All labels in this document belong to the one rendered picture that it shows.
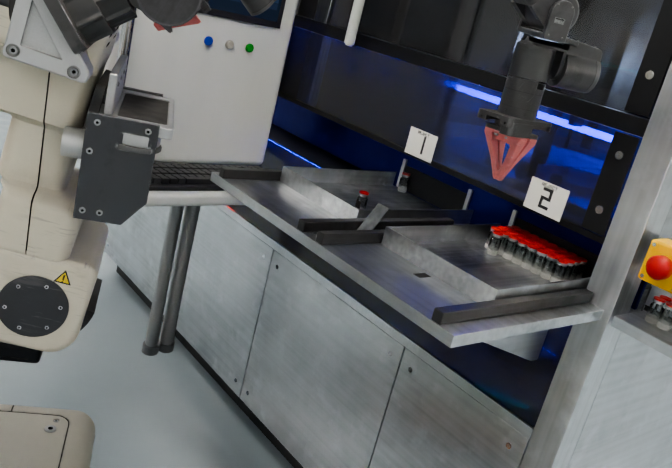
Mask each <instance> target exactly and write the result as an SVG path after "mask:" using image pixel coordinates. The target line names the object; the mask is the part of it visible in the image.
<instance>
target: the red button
mask: <svg viewBox="0 0 672 468"><path fill-rule="evenodd" d="M646 272H647V274H648V275H649V277H651V278H652V279H654V280H665V279H668V278H669V277H670V276H671V275H672V261H671V260H670V259H669V258H668V257H666V256H664V255H656V256H652V257H650V258H649V259H648V261H647V262H646Z"/></svg>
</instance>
